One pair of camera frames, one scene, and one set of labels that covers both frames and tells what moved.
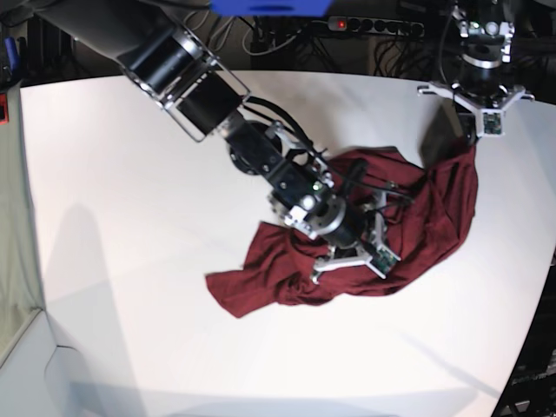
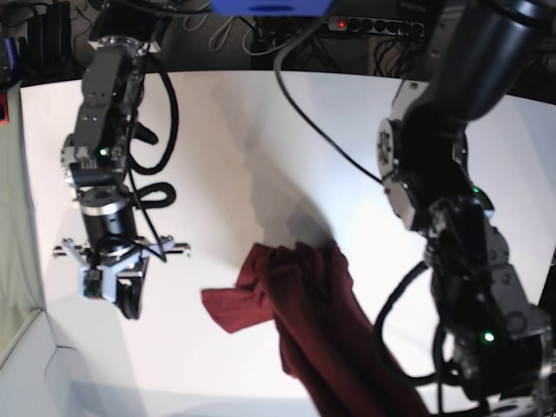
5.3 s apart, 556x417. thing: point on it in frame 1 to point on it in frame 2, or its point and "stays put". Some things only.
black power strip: x=395 y=27 stays put
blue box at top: x=270 y=8 stays put
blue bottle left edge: x=12 y=52 stays put
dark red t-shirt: x=422 y=209 to x=307 y=289
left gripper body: x=354 y=236 to x=113 y=257
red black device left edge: x=3 y=109 stays put
